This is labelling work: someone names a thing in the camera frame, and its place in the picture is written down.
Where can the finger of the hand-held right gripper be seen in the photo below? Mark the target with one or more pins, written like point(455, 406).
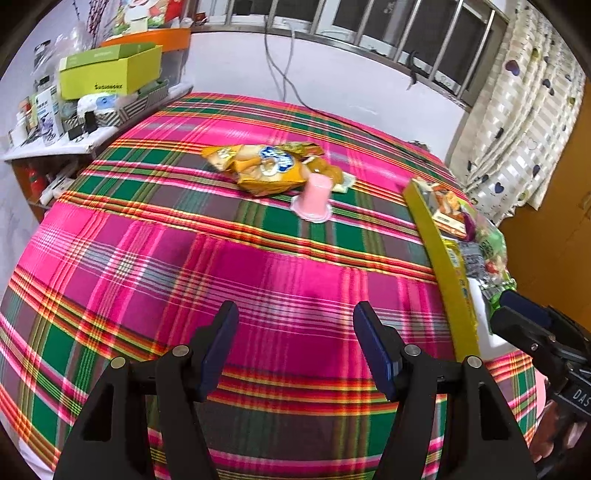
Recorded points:
point(512, 323)
point(521, 302)

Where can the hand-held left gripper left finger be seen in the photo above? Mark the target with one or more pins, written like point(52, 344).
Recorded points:
point(217, 350)

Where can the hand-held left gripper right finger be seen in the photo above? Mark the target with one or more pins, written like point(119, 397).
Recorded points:
point(376, 350)

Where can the clear nut packet green label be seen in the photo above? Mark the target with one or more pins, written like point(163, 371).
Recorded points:
point(491, 237)

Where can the purple snack packet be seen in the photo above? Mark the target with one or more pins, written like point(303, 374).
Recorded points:
point(470, 228)

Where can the yellow-green shallow box tray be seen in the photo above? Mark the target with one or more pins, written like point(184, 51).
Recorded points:
point(443, 249)

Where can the orange snack packet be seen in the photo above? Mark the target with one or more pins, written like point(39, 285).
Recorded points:
point(445, 205)

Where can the person's right hand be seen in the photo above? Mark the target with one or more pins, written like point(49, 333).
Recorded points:
point(551, 429)

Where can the brown wooden door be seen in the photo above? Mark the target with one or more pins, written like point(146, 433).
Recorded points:
point(554, 258)

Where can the dark clear snack packet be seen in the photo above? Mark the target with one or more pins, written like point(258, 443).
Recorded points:
point(472, 258)

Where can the pink plaid tablecloth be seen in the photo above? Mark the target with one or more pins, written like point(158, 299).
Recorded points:
point(277, 258)

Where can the pink jelly cup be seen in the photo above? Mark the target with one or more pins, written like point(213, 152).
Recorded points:
point(314, 196)

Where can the pale green packet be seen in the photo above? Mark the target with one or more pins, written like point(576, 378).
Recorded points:
point(345, 183)

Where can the heart print curtain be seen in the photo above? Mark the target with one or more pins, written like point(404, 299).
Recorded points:
point(521, 115)

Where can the brown pastry packet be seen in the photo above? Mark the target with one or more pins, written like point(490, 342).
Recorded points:
point(325, 170)

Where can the yellow cookie packet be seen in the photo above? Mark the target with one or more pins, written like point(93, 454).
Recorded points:
point(277, 170)

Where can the gold candy packet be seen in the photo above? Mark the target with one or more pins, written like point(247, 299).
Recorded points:
point(221, 156)

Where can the yellow green wrapper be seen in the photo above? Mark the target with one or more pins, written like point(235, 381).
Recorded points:
point(302, 148)

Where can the black hook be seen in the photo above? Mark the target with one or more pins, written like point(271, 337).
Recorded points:
point(412, 74)

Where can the white shelf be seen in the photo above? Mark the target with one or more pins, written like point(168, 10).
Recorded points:
point(60, 147)

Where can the striped box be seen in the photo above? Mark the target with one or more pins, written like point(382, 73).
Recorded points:
point(138, 104)

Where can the black binder clip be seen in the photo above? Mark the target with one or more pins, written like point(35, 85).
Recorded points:
point(90, 122)

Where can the wooden cabinet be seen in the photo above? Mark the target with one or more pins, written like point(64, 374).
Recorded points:
point(21, 177)

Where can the white blue packet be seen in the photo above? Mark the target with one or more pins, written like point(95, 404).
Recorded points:
point(99, 104)

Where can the green cardboard box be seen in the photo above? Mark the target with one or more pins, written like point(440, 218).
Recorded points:
point(106, 85)

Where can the white product box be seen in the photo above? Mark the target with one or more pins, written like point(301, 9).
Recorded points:
point(48, 110)

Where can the metal window grille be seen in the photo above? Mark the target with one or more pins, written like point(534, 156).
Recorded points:
point(351, 50)

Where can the orange lid storage container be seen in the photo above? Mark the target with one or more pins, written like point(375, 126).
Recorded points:
point(175, 39)

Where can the clear plastic bag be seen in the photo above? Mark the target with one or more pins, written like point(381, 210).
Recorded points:
point(55, 50)

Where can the colourful printed carton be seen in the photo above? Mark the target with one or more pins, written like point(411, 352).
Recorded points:
point(138, 14)

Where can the purple flower branches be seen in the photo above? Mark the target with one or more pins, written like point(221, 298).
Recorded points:
point(94, 23)

